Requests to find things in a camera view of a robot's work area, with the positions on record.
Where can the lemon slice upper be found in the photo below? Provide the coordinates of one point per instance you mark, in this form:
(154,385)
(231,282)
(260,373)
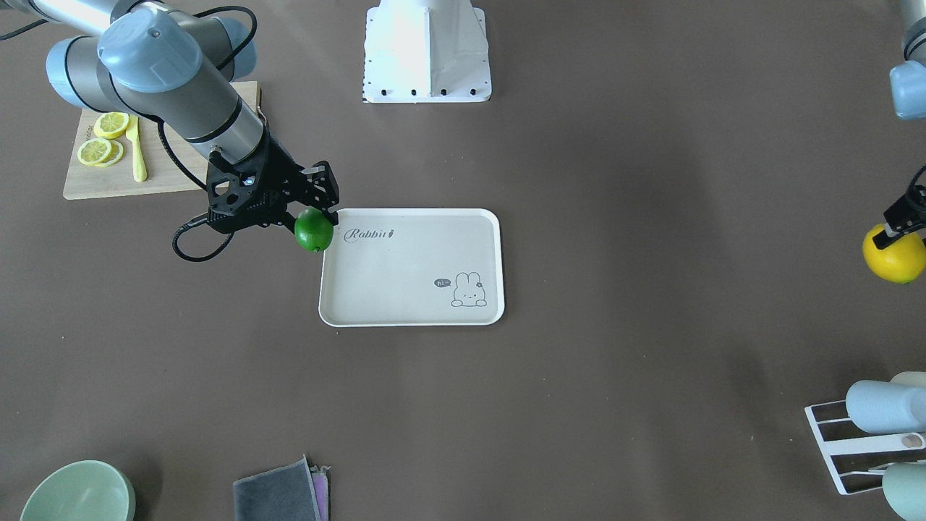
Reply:
(111,125)

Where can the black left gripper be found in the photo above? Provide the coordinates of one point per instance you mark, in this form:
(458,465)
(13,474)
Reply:
(906,213)

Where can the yellow plastic knife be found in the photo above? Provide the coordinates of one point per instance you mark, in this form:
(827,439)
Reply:
(132,133)

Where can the wooden cutting board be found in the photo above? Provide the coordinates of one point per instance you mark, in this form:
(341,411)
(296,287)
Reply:
(85,182)

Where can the white wire cup rack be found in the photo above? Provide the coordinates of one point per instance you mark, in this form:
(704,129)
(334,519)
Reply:
(856,460)

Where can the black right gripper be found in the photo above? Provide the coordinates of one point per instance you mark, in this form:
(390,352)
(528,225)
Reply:
(283,171)

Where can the green cup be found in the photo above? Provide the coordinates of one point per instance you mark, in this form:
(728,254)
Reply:
(904,489)

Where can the lemon slice hidden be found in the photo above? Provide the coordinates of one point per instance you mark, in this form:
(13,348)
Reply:
(116,155)

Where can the yellow lemon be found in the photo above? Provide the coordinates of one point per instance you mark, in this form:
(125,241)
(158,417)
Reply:
(901,262)

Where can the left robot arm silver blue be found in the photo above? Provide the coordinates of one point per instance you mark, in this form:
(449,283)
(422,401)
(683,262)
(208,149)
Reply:
(908,79)

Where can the pink cloth under grey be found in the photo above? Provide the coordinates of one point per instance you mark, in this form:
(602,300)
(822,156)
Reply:
(321,488)

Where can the green bowl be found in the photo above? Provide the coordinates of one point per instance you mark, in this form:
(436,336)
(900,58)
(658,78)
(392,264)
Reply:
(84,490)

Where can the white cup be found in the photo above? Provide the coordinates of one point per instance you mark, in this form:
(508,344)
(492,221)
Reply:
(910,378)

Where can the lemon slice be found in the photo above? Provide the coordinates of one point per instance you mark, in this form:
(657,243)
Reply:
(95,151)
(111,125)

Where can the cream rabbit tray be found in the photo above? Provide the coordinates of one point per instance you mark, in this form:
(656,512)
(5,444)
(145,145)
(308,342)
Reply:
(413,267)

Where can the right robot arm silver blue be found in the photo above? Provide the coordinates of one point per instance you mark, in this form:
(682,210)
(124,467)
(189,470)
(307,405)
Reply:
(159,63)

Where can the lemon slice lower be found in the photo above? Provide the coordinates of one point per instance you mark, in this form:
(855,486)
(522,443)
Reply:
(95,151)

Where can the light blue cup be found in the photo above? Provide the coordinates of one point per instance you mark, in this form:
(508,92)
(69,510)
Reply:
(886,408)

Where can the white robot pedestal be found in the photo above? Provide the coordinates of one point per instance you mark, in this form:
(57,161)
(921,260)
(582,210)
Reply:
(426,52)

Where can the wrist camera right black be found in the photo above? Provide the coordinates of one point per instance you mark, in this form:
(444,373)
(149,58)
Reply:
(236,195)

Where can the green lime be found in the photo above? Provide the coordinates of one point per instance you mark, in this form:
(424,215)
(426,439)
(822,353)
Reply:
(312,230)

